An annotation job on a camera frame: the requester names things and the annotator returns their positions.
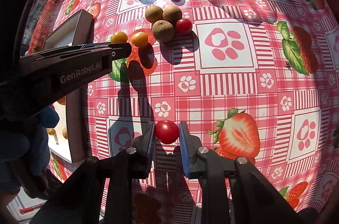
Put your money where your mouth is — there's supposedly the red cherry tomato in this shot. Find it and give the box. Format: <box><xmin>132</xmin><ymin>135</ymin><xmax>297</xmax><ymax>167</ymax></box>
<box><xmin>155</xmin><ymin>120</ymin><xmax>179</xmax><ymax>144</ymax></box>
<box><xmin>175</xmin><ymin>18</ymin><xmax>192</xmax><ymax>35</ymax></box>

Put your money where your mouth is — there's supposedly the large orange mandarin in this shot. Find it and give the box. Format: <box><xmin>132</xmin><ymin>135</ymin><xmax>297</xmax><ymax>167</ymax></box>
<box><xmin>57</xmin><ymin>96</ymin><xmax>66</xmax><ymax>105</ymax></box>

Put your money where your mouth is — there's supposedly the brown longan front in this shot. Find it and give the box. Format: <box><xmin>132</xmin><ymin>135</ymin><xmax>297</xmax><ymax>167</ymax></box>
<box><xmin>62</xmin><ymin>128</ymin><xmax>68</xmax><ymax>140</ymax></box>

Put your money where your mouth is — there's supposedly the brown longan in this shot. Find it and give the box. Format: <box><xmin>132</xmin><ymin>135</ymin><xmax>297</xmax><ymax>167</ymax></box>
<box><xmin>152</xmin><ymin>20</ymin><xmax>175</xmax><ymax>43</ymax></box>
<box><xmin>163</xmin><ymin>5</ymin><xmax>183</xmax><ymax>26</ymax></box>
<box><xmin>145</xmin><ymin>6</ymin><xmax>163</xmax><ymax>24</ymax></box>
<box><xmin>62</xmin><ymin>128</ymin><xmax>68</xmax><ymax>140</ymax></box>

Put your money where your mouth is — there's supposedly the yellow cherry tomato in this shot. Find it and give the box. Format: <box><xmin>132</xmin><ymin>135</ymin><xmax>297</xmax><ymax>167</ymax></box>
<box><xmin>110</xmin><ymin>31</ymin><xmax>128</xmax><ymax>44</ymax></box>

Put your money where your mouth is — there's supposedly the orange cherry tomato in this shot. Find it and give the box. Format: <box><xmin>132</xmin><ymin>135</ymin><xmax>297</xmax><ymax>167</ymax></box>
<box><xmin>131</xmin><ymin>32</ymin><xmax>148</xmax><ymax>48</ymax></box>

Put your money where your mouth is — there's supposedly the shallow cardboard box tray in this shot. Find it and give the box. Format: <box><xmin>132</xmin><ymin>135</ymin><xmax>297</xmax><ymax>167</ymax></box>
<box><xmin>43</xmin><ymin>9</ymin><xmax>93</xmax><ymax>163</ymax></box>

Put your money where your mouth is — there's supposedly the red cherry tomato by longans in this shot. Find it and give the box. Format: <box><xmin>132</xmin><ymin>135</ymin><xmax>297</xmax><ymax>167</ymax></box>
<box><xmin>175</xmin><ymin>18</ymin><xmax>192</xmax><ymax>35</ymax></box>

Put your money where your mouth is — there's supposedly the pink checkered strawberry tablecloth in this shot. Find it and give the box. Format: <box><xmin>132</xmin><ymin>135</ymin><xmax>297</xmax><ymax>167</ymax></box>
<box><xmin>30</xmin><ymin>0</ymin><xmax>338</xmax><ymax>211</ymax></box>

